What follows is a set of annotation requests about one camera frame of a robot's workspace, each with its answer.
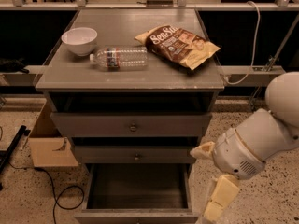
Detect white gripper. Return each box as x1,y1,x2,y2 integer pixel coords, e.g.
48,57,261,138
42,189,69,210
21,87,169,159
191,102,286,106
190,128,265,222

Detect grey bottom drawer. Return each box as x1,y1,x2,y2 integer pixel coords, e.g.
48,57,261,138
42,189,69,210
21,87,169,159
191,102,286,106
74,163,197,224

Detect grey drawer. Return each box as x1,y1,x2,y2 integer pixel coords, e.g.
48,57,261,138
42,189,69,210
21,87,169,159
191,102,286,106
74,163,197,224
51,113,211,137
72,146,195,163

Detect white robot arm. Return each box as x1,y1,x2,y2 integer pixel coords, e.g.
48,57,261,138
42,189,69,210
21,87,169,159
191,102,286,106
190,72,299,222

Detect grey middle drawer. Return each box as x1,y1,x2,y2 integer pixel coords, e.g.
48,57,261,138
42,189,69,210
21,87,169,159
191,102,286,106
72,146,195,163

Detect grey drawer cabinet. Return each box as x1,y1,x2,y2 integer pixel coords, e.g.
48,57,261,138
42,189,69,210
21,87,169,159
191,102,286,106
35,7,225,173

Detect grey top drawer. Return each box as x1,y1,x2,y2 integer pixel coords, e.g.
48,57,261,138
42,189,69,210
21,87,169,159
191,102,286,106
51,113,211,137

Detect brown yellow chip bag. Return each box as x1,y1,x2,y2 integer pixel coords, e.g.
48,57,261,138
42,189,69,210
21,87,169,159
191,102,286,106
135,24,220,70

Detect clear plastic water bottle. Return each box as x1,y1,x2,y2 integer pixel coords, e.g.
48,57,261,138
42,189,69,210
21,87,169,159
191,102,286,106
90,47,148,71

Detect cardboard box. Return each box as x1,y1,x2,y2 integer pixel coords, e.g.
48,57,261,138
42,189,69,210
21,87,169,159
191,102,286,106
28,104,78,168

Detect white bowl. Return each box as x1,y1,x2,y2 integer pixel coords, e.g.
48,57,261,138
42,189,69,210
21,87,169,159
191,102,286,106
62,27,97,56

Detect black metal stand leg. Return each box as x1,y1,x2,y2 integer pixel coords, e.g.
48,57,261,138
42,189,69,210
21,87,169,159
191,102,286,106
0,124,31,191

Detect black floor cable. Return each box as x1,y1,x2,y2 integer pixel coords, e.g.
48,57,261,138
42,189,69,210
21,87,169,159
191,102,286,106
7,161,86,224

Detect white hanging cable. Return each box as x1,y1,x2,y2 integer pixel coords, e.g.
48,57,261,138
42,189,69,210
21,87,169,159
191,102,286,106
222,0,262,86

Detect black cloth on rail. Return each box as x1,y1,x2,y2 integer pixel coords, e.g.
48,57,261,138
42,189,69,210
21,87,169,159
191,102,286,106
0,58,29,74

